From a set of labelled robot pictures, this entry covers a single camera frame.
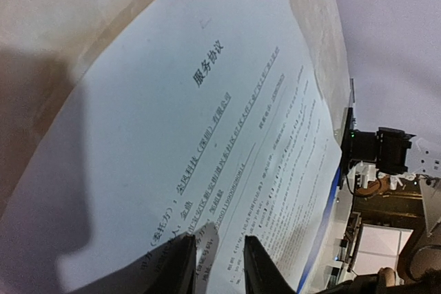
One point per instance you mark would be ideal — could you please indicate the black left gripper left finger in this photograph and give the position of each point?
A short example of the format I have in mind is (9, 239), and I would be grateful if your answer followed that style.
(170, 267)

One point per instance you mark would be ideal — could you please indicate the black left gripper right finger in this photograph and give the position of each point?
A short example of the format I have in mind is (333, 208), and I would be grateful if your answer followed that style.
(261, 274)

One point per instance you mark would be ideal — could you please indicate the blue plastic folder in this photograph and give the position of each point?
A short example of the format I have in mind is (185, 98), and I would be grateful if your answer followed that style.
(315, 250)

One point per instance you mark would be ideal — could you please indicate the white printed paper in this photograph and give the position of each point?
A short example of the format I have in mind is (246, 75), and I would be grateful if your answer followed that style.
(202, 117)

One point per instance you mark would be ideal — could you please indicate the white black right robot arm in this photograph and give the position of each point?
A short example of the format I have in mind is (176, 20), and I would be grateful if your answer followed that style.
(397, 153)

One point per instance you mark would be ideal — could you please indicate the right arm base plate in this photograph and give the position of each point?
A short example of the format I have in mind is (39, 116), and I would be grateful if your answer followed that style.
(346, 146)

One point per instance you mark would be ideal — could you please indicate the aluminium front rail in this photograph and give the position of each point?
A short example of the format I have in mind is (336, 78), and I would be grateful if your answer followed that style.
(343, 99)

